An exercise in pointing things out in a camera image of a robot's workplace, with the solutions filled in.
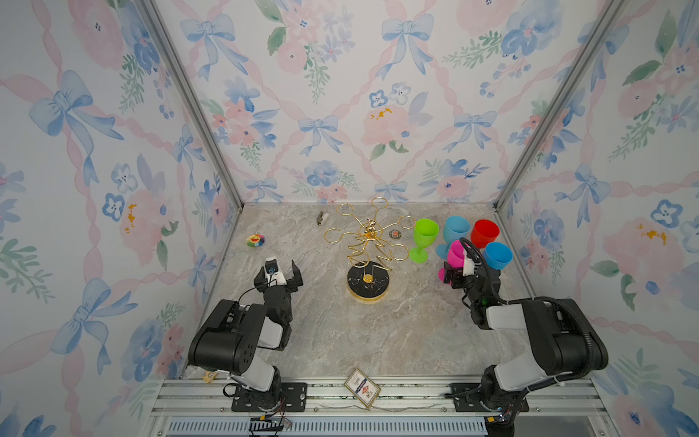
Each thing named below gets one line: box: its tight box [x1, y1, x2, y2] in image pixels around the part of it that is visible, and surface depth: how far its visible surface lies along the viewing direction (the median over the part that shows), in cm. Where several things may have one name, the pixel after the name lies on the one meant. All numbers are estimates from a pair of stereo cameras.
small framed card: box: [344, 367, 382, 409], surface depth 76 cm
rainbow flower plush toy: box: [245, 233, 265, 247], surface depth 108 cm
